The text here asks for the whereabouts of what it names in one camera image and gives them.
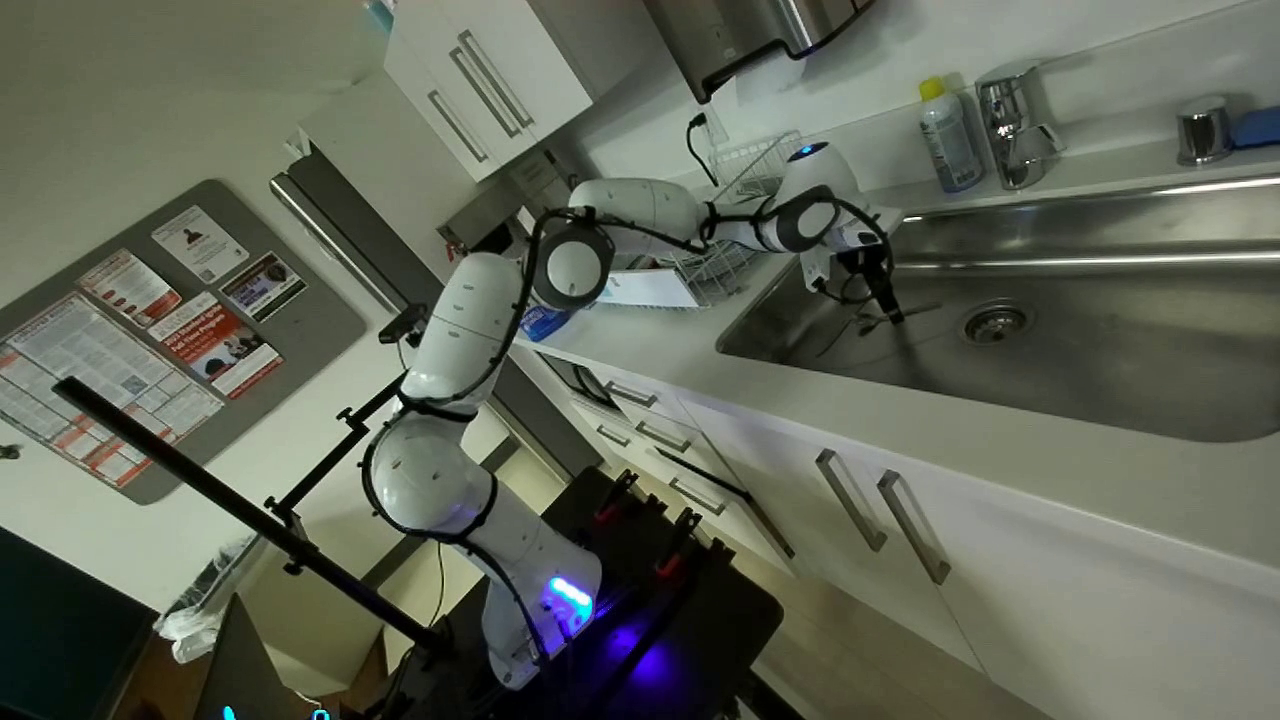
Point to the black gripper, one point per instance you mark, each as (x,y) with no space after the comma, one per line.
(867,255)

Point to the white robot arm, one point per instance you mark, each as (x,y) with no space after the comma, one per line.
(461,322)

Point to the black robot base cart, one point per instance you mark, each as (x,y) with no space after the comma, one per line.
(667,600)

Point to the round metal sink drain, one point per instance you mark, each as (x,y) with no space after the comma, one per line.
(993,322)

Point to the stainless steel sink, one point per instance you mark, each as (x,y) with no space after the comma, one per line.
(1093,344)

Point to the chrome sink faucet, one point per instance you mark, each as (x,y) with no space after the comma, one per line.
(1021,126)

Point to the soap bottle with yellow cap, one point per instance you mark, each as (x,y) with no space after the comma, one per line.
(948,134)

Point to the white flat board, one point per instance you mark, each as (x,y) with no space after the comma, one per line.
(644,290)

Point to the stainless paper towel dispenser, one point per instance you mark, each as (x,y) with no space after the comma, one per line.
(744,40)

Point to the blue sponge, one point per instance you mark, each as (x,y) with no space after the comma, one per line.
(1256,129)

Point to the grey bulletin board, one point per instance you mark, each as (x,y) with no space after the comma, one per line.
(312,322)

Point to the dark photo poster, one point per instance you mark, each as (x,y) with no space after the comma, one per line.
(261,286)

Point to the black tripod stand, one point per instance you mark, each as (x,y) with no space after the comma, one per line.
(243,513)

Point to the white poster with black figure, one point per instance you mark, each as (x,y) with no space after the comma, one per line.
(201,246)

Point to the large red white text poster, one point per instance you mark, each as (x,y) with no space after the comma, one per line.
(95,386)

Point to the black monitor screen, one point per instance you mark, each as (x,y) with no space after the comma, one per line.
(60,640)

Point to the white wall cabinet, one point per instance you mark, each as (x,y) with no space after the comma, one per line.
(484,80)

